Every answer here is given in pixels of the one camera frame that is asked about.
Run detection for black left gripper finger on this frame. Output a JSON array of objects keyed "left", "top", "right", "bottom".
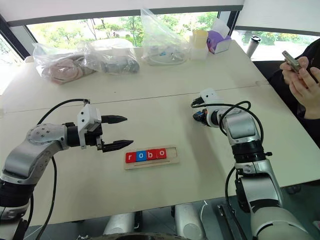
[
  {"left": 100, "top": 114, "right": 128, "bottom": 126},
  {"left": 101, "top": 140, "right": 135, "bottom": 154}
]

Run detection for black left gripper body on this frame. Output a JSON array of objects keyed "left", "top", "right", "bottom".
[{"left": 83, "top": 122, "right": 106, "bottom": 153}]

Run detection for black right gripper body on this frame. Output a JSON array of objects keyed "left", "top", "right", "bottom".
[{"left": 199, "top": 107, "right": 211, "bottom": 126}]

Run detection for wooden letter tray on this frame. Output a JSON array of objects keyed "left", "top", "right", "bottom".
[{"left": 124, "top": 144, "right": 181, "bottom": 171}]

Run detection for smartphone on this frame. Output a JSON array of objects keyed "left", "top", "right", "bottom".
[{"left": 281, "top": 50, "right": 302, "bottom": 74}]

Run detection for blue letter tile o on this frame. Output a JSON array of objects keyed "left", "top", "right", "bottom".
[{"left": 135, "top": 150, "right": 148, "bottom": 162}]

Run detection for silver left robot leg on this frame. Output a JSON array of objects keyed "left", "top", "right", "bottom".
[{"left": 102, "top": 212, "right": 136, "bottom": 236}]

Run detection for silver robot leg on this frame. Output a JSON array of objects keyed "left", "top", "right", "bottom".
[
  {"left": 102, "top": 212, "right": 136, "bottom": 236},
  {"left": 174, "top": 202, "right": 205, "bottom": 238}
]

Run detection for silver right robot leg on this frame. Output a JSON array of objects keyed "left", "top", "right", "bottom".
[{"left": 174, "top": 202, "right": 205, "bottom": 238}]

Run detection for person's right hand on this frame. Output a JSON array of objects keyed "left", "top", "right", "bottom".
[{"left": 279, "top": 56, "right": 312, "bottom": 77}]

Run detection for person's left hand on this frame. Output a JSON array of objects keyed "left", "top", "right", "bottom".
[{"left": 289, "top": 66, "right": 320, "bottom": 120}]

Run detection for grey soft item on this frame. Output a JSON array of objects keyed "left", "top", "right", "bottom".
[{"left": 101, "top": 58, "right": 140, "bottom": 75}]

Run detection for white plastic items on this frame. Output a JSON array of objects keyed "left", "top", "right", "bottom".
[{"left": 141, "top": 44, "right": 188, "bottom": 66}]

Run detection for clear bag with grey item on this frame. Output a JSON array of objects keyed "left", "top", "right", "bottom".
[{"left": 77, "top": 39, "right": 140, "bottom": 75}]

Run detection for pink cloth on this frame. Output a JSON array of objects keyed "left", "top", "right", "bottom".
[{"left": 41, "top": 56, "right": 95, "bottom": 83}]

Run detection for purple tissue box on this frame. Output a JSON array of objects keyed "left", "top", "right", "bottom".
[{"left": 206, "top": 18, "right": 232, "bottom": 55}]

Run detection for translucent container yellow lid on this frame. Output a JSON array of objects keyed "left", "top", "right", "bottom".
[{"left": 189, "top": 29, "right": 210, "bottom": 61}]

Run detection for person in dark clothing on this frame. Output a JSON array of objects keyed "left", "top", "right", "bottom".
[{"left": 267, "top": 37, "right": 320, "bottom": 151}]

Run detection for silver thermos black lid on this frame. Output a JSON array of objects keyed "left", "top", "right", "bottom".
[{"left": 246, "top": 35, "right": 262, "bottom": 58}]

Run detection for tall clear plastic bag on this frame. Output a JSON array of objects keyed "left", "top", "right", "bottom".
[{"left": 140, "top": 8, "right": 191, "bottom": 66}]

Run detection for clear bag with pink cloth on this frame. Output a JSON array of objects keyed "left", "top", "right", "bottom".
[{"left": 32, "top": 42, "right": 97, "bottom": 85}]

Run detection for black chair base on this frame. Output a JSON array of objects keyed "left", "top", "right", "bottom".
[{"left": 286, "top": 185, "right": 302, "bottom": 195}]

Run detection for wide white roller blind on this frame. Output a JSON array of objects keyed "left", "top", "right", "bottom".
[{"left": 0, "top": 0, "right": 245, "bottom": 27}]

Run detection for narrow white roller blind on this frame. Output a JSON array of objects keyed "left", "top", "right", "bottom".
[{"left": 234, "top": 0, "right": 320, "bottom": 36}]

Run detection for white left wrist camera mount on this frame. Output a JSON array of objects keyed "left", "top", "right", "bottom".
[{"left": 76, "top": 103, "right": 102, "bottom": 150}]

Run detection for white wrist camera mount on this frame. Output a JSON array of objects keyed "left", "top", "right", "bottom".
[
  {"left": 76, "top": 103, "right": 102, "bottom": 150},
  {"left": 199, "top": 87, "right": 223, "bottom": 107}
]

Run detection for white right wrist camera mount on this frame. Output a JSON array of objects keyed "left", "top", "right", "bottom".
[{"left": 199, "top": 87, "right": 223, "bottom": 107}]

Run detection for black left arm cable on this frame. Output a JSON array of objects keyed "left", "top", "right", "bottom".
[{"left": 24, "top": 98, "right": 90, "bottom": 240}]

